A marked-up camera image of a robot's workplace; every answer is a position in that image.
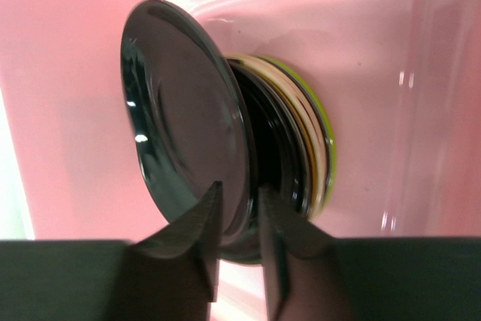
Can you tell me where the black plate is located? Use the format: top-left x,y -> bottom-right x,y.
228,58 -> 313,217
120,0 -> 261,265

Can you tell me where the lime green plate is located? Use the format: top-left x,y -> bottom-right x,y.
257,56 -> 337,219

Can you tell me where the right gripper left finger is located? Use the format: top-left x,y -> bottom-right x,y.
112,181 -> 222,320

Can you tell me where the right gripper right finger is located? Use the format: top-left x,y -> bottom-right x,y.
259,186 -> 353,320

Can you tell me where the pink plastic bin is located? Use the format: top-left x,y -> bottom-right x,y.
0,0 -> 481,321

